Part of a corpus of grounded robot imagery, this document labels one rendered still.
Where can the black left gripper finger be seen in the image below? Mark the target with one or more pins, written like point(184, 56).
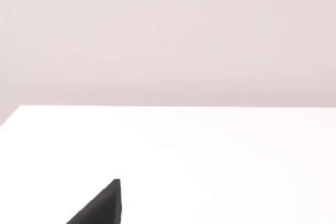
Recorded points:
point(103, 208)

